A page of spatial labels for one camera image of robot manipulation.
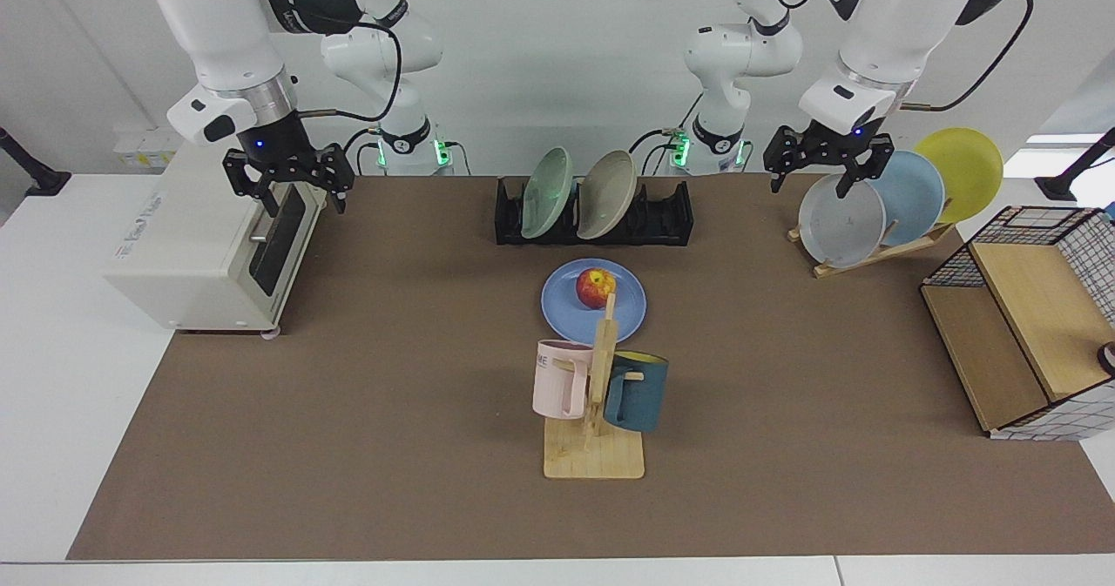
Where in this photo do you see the grey plate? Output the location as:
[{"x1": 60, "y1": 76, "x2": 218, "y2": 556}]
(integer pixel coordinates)
[{"x1": 798, "y1": 172, "x2": 887, "y2": 269}]

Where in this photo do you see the black dish rack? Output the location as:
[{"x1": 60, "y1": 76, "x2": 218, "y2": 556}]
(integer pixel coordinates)
[{"x1": 495, "y1": 175, "x2": 695, "y2": 247}]

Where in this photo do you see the dark teal mug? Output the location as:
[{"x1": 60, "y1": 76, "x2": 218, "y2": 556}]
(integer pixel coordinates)
[{"x1": 603, "y1": 350, "x2": 670, "y2": 434}]

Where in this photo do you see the beige plate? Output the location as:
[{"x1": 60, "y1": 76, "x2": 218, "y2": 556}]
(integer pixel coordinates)
[{"x1": 576, "y1": 149, "x2": 639, "y2": 241}]

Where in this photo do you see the wooden plate rack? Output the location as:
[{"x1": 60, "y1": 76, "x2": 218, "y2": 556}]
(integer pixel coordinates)
[{"x1": 787, "y1": 220, "x2": 956, "y2": 280}]

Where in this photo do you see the red yellow apple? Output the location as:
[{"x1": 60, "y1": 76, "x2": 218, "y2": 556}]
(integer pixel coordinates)
[{"x1": 575, "y1": 268, "x2": 618, "y2": 311}]

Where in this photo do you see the black base cable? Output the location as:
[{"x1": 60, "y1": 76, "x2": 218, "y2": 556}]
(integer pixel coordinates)
[
  {"x1": 642, "y1": 90, "x2": 705, "y2": 176},
  {"x1": 335, "y1": 127, "x2": 382, "y2": 176}
]

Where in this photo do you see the pale toaster oven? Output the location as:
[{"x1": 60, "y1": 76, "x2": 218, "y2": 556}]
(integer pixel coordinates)
[{"x1": 103, "y1": 133, "x2": 321, "y2": 339}]

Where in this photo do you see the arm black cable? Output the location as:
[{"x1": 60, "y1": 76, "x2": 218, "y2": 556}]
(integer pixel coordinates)
[
  {"x1": 900, "y1": 0, "x2": 1036, "y2": 113},
  {"x1": 299, "y1": 11, "x2": 404, "y2": 124}
]

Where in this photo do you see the yellow plate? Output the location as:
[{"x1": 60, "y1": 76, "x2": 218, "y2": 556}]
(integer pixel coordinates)
[{"x1": 912, "y1": 127, "x2": 1004, "y2": 225}]

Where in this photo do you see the pink mug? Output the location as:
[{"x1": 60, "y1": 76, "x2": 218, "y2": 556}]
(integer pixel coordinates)
[{"x1": 532, "y1": 339, "x2": 595, "y2": 421}]

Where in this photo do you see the brown table cloth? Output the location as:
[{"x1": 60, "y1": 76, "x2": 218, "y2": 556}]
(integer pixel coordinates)
[{"x1": 66, "y1": 174, "x2": 1115, "y2": 561}]

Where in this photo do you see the wooden cup stand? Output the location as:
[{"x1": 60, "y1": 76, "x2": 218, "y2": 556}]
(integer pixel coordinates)
[{"x1": 544, "y1": 292, "x2": 646, "y2": 481}]

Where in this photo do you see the pale green plate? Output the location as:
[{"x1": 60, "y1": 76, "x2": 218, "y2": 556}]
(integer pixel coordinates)
[{"x1": 520, "y1": 146, "x2": 576, "y2": 240}]

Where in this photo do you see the wire basket with wooden floor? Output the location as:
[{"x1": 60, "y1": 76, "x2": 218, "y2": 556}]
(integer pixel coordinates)
[{"x1": 920, "y1": 205, "x2": 1115, "y2": 441}]

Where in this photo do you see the light blue plate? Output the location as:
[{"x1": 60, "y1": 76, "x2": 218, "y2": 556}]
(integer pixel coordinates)
[{"x1": 865, "y1": 151, "x2": 946, "y2": 247}]

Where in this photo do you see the white socket box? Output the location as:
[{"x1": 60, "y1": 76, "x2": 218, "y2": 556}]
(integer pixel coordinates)
[{"x1": 113, "y1": 129, "x2": 188, "y2": 171}]

